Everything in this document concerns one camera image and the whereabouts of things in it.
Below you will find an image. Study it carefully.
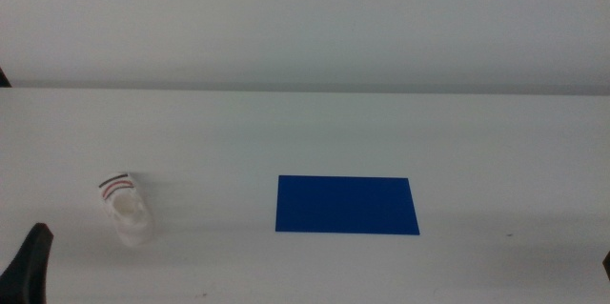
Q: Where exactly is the white sneaker with striped heel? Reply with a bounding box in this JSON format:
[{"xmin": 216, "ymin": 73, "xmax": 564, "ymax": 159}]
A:
[{"xmin": 97, "ymin": 172, "xmax": 155, "ymax": 249}]

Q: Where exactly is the blue rectangular mat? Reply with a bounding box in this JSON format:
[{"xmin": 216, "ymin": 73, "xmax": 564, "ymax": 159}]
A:
[{"xmin": 274, "ymin": 174, "xmax": 421, "ymax": 236}]

